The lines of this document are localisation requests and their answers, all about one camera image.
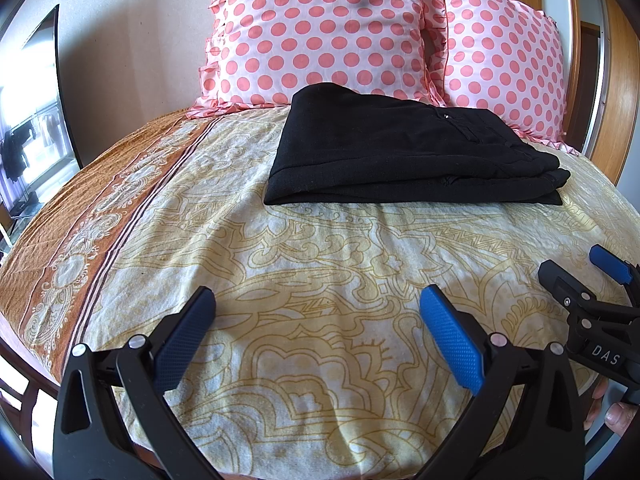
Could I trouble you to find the wooden bed frame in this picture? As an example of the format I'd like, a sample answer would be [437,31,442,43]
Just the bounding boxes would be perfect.
[0,340,57,413]

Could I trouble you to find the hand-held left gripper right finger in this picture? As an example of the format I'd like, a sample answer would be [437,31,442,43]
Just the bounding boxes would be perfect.
[415,284,586,480]

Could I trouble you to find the black pants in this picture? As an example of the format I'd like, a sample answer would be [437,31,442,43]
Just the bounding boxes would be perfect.
[263,82,572,207]

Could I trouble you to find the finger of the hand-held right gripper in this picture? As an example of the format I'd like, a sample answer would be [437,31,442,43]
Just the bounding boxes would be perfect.
[589,244,640,306]
[538,260,599,319]

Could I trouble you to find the cream and orange patterned bedsheet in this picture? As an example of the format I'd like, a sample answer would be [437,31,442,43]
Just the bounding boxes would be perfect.
[0,102,640,480]

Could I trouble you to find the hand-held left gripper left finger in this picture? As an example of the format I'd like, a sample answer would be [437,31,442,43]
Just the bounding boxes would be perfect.
[52,286,226,480]

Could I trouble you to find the small pink polka-dot pillow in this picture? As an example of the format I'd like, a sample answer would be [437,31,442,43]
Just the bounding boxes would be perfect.
[425,0,581,156]

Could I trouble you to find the window with dark frame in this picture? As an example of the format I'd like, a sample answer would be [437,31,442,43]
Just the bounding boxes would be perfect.
[0,5,82,266]

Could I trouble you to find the person's right hand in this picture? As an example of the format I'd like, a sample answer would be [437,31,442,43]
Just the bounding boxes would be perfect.
[584,377,640,436]

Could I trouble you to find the large pink polka-dot pillow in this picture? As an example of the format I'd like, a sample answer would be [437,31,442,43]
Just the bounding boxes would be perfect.
[186,0,448,121]

